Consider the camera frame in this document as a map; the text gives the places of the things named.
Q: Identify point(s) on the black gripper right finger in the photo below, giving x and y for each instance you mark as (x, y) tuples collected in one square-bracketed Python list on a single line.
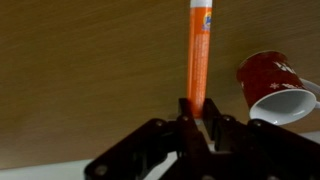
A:
[(269, 151)]

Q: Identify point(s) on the maroon mug white inside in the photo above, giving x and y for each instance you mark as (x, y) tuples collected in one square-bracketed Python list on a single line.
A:
[(273, 91)]

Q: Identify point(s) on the orange marker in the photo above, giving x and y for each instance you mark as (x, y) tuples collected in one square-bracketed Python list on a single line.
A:
[(198, 53)]

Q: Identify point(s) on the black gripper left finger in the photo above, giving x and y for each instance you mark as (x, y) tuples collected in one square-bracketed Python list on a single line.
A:
[(134, 157)]

